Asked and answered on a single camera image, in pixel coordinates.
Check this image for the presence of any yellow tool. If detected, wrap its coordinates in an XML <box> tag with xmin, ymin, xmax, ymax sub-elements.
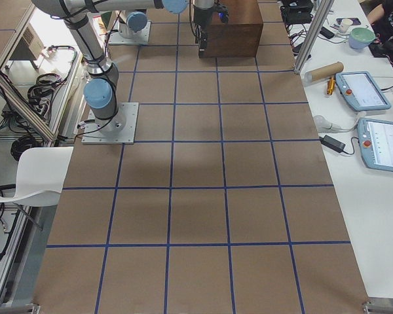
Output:
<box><xmin>326</xmin><ymin>75</ymin><xmax>335</xmax><ymax>96</ymax></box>

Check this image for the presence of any white chair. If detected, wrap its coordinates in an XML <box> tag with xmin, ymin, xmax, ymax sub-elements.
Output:
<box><xmin>0</xmin><ymin>147</ymin><xmax>73</xmax><ymax>207</ymax></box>

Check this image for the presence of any teach pendant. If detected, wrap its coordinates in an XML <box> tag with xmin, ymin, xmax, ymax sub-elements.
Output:
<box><xmin>357</xmin><ymin>118</ymin><xmax>393</xmax><ymax>172</ymax></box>
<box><xmin>335</xmin><ymin>71</ymin><xmax>392</xmax><ymax>112</ymax></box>

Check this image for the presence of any far teach pendant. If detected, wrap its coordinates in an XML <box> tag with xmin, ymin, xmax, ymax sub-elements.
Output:
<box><xmin>335</xmin><ymin>71</ymin><xmax>392</xmax><ymax>112</ymax></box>

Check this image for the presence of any dark wooden drawer cabinet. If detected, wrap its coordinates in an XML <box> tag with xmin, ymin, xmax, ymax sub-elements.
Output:
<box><xmin>198</xmin><ymin>0</ymin><xmax>263</xmax><ymax>58</ymax></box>

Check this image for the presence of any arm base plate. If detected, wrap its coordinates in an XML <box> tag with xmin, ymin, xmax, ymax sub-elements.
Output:
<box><xmin>109</xmin><ymin>20</ymin><xmax>151</xmax><ymax>46</ymax></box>
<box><xmin>81</xmin><ymin>102</ymin><xmax>139</xmax><ymax>145</ymax></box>

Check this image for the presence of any seated person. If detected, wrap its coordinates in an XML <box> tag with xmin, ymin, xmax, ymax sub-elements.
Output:
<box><xmin>367</xmin><ymin>1</ymin><xmax>393</xmax><ymax>43</ymax></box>

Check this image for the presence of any near teach pendant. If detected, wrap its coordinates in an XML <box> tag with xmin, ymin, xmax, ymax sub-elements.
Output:
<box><xmin>357</xmin><ymin>118</ymin><xmax>393</xmax><ymax>172</ymax></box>

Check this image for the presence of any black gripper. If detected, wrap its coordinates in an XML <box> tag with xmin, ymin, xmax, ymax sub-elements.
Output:
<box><xmin>193</xmin><ymin>5</ymin><xmax>229</xmax><ymax>53</ymax></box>

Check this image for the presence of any black power adapter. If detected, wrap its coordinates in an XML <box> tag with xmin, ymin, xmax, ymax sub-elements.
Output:
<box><xmin>320</xmin><ymin>135</ymin><xmax>345</xmax><ymax>153</ymax></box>

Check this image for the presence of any cardboard tube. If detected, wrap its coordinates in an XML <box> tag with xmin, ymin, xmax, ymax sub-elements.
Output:
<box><xmin>305</xmin><ymin>61</ymin><xmax>344</xmax><ymax>82</ymax></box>

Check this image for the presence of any aluminium frame post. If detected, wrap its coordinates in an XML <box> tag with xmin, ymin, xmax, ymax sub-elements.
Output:
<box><xmin>293</xmin><ymin>0</ymin><xmax>334</xmax><ymax>74</ymax></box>

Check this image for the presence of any green bowl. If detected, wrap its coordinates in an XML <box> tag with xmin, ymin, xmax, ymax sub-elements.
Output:
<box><xmin>348</xmin><ymin>27</ymin><xmax>376</xmax><ymax>49</ymax></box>

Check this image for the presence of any white paper cup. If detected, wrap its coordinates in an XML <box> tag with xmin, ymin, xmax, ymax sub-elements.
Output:
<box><xmin>339</xmin><ymin>18</ymin><xmax>353</xmax><ymax>33</ymax></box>

